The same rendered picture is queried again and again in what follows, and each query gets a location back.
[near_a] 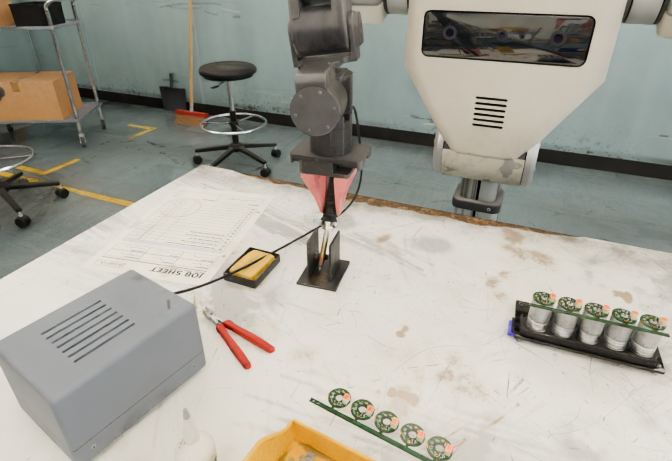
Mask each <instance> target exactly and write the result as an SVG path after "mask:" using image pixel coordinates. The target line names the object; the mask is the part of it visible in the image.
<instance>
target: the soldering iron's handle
mask: <svg viewBox="0 0 672 461"><path fill-rule="evenodd" d="M324 206H325V207H324V212H323V216H322V217H321V220H322V221H327V222H336V223H337V219H336V218H337V217H336V216H337V213H336V205H335V192H334V177H329V182H328V187H327V195H326V200H325V205H324Z"/></svg>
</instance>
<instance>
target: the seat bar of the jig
mask: <svg viewBox="0 0 672 461"><path fill-rule="evenodd" d="M527 317H528V315H526V314H521V316H520V325H519V327H520V329H519V335H521V336H525V337H529V338H534V339H538V340H542V341H546V342H550V343H554V344H558V345H562V346H566V347H570V348H574V349H578V350H583V351H587V352H591V353H595V354H599V355H603V356H607V357H611V358H615V359H619V360H623V361H627V362H632V363H636V364H640V365H644V366H648V367H652V368H656V367H657V365H658V363H660V361H661V355H660V352H659V348H658V346H657V348H656V350H655V353H654V355H653V357H650V358H645V357H641V356H639V355H637V354H635V353H634V352H632V351H631V350H630V348H629V343H630V341H631V339H630V338H629V341H628V343H627V346H626V348H625V350H623V351H616V350H612V349H610V348H608V347H607V346H605V345H604V344H603V342H602V337H603V335H604V332H602V333H601V336H600V339H599V342H598V343H597V344H594V345H592V344H587V343H584V342H582V341H580V340H579V339H578V338H577V336H576V331H577V328H578V326H575V329H574V332H573V335H572V337H570V338H561V337H559V336H557V335H555V334H554V333H553V332H552V331H551V329H550V328H551V324H552V321H551V320H550V321H549V325H548V328H547V330H546V331H545V332H536V331H534V330H531V329H530V328H529V327H528V326H527V325H526V320H527Z"/></svg>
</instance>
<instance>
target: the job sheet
mask: <svg viewBox="0 0 672 461"><path fill-rule="evenodd" d="M274 197H275V196H270V195H261V194H251V193H242V192H233V191H223V190H214V189H204V188H195V187H186V186H179V187H178V188H177V189H176V190H174V191H173V192H172V193H171V194H169V195H168V196H167V197H166V198H164V199H163V200H162V201H161V202H160V203H158V204H157V205H156V206H155V207H153V208H152V209H151V210H150V211H148V212H147V213H146V214H145V215H144V216H142V217H141V218H140V219H139V220H137V221H136V222H135V223H134V224H132V225H131V226H130V227H129V228H128V229H126V230H125V231H124V232H123V233H121V234H120V235H119V236H118V237H116V238H115V239H114V240H113V241H112V242H110V243H109V244H108V245H107V246H105V247H104V248H103V249H102V250H100V251H99V252H98V253H97V254H96V255H94V256H93V257H92V258H91V259H89V260H88V261H87V262H86V263H84V264H83V265H82V266H81V267H80V268H87V269H93V270H100V271H107V272H113V273H120V274H123V273H125V272H126V271H128V270H131V269H132V270H135V271H136V272H138V273H140V274H142V275H143V276H145V277H147V278H152V279H159V280H165V281H172V282H178V283H185V284H191V285H201V284H204V283H206V282H209V281H210V280H211V278H212V277H213V276H214V275H215V273H216V272H217V271H218V269H219V268H220V267H221V265H222V264H223V263H224V262H225V260H226V259H227V258H228V256H229V255H230V254H231V252H232V251H233V250H234V249H235V247H236V246H237V245H238V243H239V242H240V241H241V240H242V238H243V237H244V236H245V234H246V233H247V232H248V230H249V229H250V228H251V227H252V225H253V224H254V223H255V221H256V220H257V219H258V217H259V216H260V215H261V214H262V212H263V211H264V210H265V208H266V207H267V206H268V204H269V203H270V202H271V201H272V199H273V198H274Z"/></svg>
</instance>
